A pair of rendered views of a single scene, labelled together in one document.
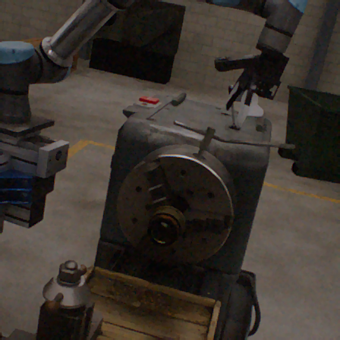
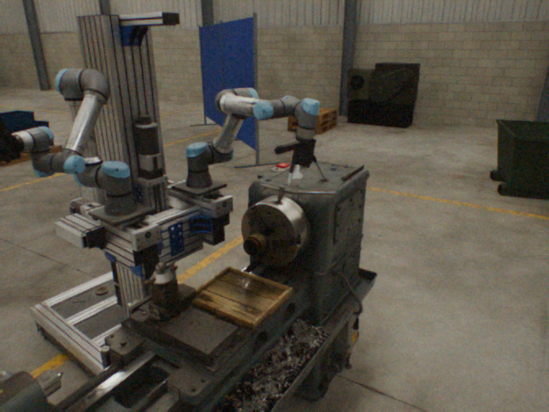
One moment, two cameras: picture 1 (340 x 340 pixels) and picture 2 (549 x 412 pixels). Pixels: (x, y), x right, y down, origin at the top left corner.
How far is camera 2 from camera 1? 0.84 m
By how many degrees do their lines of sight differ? 23
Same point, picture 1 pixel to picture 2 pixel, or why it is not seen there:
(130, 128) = (253, 187)
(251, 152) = (318, 197)
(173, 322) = (257, 297)
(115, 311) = (229, 290)
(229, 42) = (462, 86)
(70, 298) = (158, 279)
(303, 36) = (533, 69)
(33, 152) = (208, 203)
